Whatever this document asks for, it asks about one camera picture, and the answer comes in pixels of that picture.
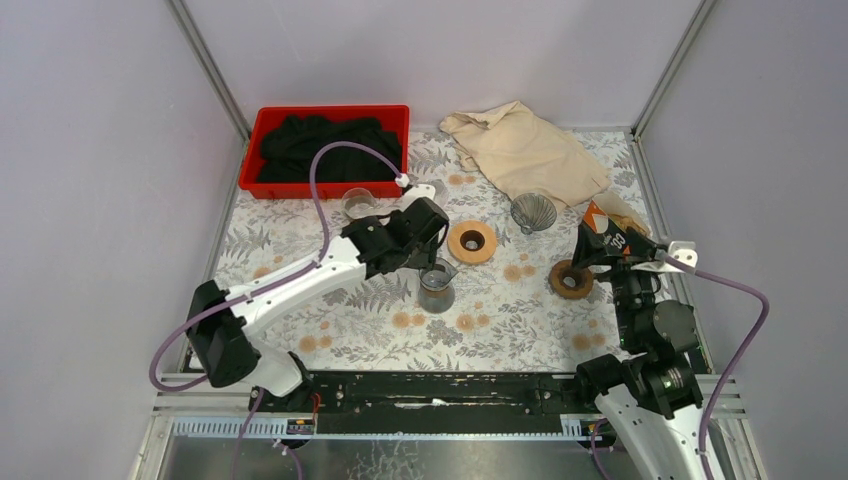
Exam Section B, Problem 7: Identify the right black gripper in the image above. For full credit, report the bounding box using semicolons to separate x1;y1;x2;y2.
569;222;663;347

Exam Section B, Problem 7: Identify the orange coffee filter box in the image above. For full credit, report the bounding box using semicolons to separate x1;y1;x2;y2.
574;192;651;265

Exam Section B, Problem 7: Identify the glass coffee carafe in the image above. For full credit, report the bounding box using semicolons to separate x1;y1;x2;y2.
418;258;458;314

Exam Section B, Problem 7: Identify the light wooden ring holder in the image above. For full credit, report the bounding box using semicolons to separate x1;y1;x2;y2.
447;220;497;265

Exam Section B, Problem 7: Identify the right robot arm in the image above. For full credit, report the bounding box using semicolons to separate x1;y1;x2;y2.
571;218;710;479

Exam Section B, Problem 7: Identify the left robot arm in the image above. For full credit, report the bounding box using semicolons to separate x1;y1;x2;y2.
186;198;449;411

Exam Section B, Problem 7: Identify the grey ribbed glass dripper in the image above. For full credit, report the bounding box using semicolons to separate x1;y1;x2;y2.
510;193;558;235

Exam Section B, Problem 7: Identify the small glass beaker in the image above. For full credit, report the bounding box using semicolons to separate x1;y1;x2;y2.
342;187;379;220

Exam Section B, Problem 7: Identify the floral patterned table mat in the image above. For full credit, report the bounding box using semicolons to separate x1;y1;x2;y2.
214;131;650;372

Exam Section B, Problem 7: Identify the red plastic bin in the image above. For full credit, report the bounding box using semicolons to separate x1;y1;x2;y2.
239;104;410;200

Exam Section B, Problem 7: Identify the black cloth in bin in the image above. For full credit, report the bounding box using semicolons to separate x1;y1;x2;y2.
257;115;402;183

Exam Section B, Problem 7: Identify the beige cloth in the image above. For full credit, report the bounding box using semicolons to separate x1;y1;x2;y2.
439;101;611;212

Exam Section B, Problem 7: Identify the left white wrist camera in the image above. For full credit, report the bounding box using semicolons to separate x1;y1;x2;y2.
393;174;436;210

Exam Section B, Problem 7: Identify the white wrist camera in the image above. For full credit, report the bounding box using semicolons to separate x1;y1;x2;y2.
634;240;698;274
393;174;436;210

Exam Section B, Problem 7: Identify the dark wooden ring holder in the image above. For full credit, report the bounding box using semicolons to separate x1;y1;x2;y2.
548;260;594;300

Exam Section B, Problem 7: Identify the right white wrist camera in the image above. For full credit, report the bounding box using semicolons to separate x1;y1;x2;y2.
634;240;698;274

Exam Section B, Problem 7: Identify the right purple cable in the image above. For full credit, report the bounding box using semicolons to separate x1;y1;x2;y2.
665;254;771;480

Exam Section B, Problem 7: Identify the purple cable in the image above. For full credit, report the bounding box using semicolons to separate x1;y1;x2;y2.
665;254;771;480
148;140;407;480

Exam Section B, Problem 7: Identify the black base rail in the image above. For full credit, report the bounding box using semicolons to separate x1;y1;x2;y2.
249;370;600;436

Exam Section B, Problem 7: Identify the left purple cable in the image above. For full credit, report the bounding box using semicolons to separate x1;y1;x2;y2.
148;140;407;480

